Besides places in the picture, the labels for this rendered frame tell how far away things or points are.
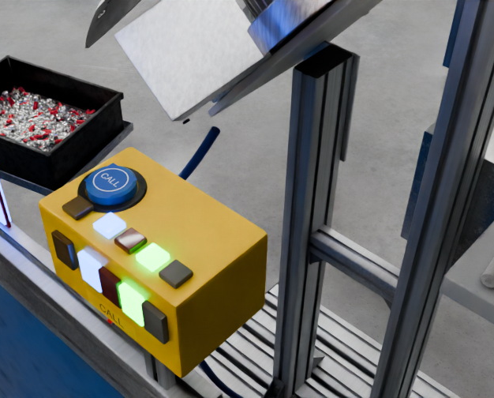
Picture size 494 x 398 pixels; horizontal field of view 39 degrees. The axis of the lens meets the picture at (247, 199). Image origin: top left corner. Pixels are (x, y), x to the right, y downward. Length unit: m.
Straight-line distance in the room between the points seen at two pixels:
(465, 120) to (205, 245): 0.46
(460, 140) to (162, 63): 0.38
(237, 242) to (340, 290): 1.40
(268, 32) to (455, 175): 0.31
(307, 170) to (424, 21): 2.13
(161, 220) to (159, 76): 0.38
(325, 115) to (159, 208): 0.55
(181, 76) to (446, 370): 1.15
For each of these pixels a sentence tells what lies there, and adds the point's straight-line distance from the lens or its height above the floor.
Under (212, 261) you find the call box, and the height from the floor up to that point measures 1.07.
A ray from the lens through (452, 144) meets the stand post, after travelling 0.92.
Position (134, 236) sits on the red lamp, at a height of 1.08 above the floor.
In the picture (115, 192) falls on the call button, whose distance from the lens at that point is 0.55.
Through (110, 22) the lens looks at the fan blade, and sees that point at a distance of 1.04.
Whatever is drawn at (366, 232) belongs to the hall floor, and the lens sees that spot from 2.08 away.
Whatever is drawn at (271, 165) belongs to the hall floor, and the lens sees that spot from 2.27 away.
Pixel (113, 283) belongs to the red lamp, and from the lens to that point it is 0.52.
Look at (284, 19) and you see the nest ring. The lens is 0.81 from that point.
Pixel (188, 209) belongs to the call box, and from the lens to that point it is 0.55.
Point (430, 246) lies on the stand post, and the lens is 1.03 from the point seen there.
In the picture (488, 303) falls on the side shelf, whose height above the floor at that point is 0.86.
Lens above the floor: 1.45
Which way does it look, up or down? 42 degrees down
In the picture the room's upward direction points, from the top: 1 degrees clockwise
